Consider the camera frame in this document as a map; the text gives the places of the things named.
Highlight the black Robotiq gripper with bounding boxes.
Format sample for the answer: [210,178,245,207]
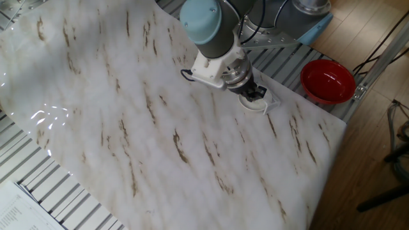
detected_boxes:
[228,79,268,103]

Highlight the white floral saucer plate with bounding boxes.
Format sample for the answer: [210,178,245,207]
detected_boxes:
[238,94,268,112]

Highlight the silver robot mounting plate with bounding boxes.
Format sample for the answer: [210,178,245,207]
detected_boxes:
[238,14,302,50]

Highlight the perforated silver plate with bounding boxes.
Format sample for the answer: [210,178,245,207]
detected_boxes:
[0,0,49,32]

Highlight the red bowl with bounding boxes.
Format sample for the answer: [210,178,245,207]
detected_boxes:
[300,59,357,105]

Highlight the marble pattern table sheet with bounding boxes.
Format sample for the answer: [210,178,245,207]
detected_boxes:
[0,0,348,230]

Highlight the black chair base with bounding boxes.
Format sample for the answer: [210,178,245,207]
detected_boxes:
[356,98,409,213]

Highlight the stack of printed papers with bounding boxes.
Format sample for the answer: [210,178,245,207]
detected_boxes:
[0,180,67,230]

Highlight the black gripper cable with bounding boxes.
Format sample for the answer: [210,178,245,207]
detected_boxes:
[180,0,285,82]

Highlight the black floor cable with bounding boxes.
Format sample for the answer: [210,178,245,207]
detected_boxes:
[352,11,409,77]

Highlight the aluminium frame post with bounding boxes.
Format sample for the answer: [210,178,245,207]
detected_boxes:
[343,19,409,124]

